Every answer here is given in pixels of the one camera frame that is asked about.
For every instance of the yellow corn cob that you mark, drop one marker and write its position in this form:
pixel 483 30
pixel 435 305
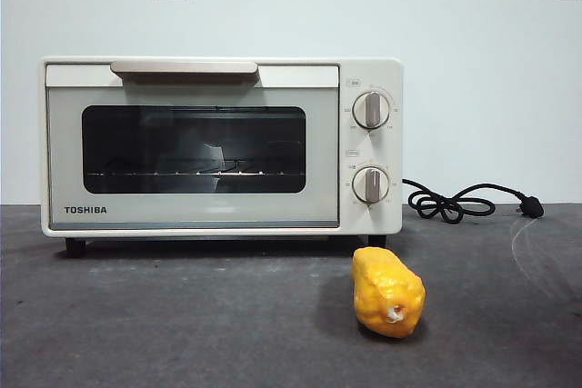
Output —
pixel 386 288

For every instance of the cream oven dial knob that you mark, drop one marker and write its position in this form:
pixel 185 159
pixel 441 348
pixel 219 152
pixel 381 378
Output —
pixel 371 185
pixel 371 110

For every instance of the cream Toshiba toaster oven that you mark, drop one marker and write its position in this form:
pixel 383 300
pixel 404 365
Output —
pixel 391 152

